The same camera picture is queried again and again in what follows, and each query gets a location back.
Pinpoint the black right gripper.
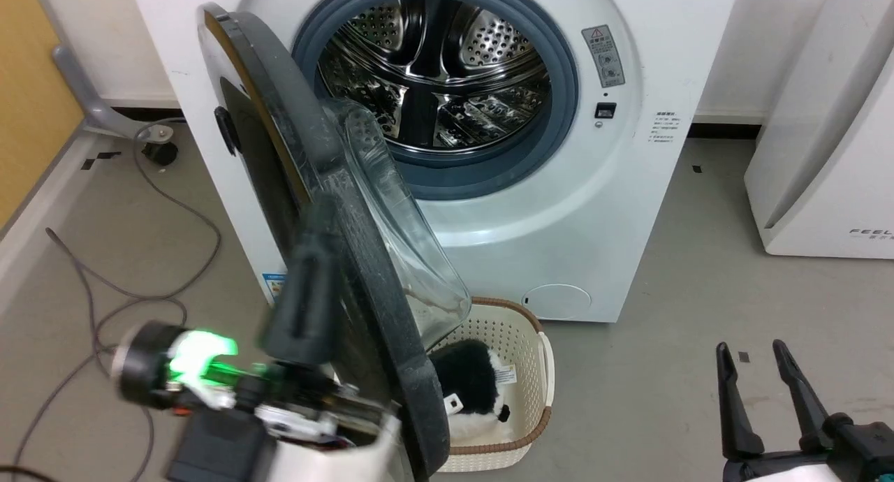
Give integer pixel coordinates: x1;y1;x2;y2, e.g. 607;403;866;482
715;339;894;482

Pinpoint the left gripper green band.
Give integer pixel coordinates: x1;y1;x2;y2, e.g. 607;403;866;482
112;201;392;448

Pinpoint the black round washing machine door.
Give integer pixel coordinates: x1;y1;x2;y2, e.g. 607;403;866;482
197;2;472;482

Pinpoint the grey rubber door gasket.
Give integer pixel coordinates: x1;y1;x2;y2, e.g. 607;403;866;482
291;0;580;201

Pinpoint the white front-load washing machine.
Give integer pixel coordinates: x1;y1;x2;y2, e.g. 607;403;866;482
127;0;742;323

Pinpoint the steel washing machine drum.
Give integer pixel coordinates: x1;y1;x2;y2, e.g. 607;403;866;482
316;0;552;151

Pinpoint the black and white plush panda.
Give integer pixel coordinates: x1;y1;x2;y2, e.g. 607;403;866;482
429;339;518;445

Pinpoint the black caster wheel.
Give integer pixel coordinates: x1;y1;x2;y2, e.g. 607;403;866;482
142;140;179;166

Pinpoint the white woven laundry basket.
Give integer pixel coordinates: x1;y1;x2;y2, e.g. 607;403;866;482
419;297;557;473

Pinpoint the white floor-standing appliance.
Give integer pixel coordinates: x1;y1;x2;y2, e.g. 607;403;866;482
743;0;894;260

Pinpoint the round white filter cover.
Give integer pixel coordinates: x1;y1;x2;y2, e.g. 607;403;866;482
524;284;593;321

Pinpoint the small printed text label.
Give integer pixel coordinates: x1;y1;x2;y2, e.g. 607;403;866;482
647;111;677;145

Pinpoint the grey metal furniture leg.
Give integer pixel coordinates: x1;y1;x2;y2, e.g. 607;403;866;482
52;45;175;142

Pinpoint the yellow wooden panel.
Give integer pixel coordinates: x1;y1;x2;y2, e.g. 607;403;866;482
0;0;86;233

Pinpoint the grey warning sticker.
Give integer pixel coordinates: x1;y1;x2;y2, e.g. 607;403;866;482
582;24;626;89

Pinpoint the grey floor cable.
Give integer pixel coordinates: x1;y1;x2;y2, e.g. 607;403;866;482
0;117;223;482

